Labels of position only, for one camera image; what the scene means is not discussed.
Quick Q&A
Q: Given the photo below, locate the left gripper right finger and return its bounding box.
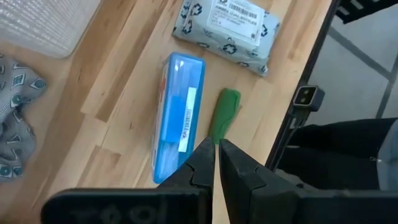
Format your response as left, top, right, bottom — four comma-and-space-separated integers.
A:
219, 139, 398, 224

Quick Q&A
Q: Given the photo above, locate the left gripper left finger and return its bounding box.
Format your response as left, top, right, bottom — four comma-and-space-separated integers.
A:
40, 136, 216, 224

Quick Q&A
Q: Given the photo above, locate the green bandage roll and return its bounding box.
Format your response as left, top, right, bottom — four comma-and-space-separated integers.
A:
208, 88, 242, 146

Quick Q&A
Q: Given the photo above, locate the blue first aid box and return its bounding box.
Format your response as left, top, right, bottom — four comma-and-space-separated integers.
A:
150, 52, 206, 184

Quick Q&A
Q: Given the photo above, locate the grey labelled mailer package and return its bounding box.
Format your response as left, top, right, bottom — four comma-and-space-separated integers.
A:
172, 0, 282, 77

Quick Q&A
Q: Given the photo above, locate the white plastic basket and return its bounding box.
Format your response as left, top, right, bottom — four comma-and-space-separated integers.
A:
0, 0, 102, 59

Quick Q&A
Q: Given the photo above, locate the person's leg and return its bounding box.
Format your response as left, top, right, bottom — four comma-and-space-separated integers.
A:
278, 117, 398, 191

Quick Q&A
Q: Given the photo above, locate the grey patterned cloth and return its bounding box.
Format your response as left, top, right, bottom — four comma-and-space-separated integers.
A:
0, 54, 47, 183

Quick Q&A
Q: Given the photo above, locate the black striped floor object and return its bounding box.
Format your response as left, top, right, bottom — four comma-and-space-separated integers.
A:
335, 0, 398, 25

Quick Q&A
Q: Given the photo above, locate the black aluminium table frame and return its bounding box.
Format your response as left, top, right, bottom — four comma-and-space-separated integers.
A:
264, 0, 343, 171

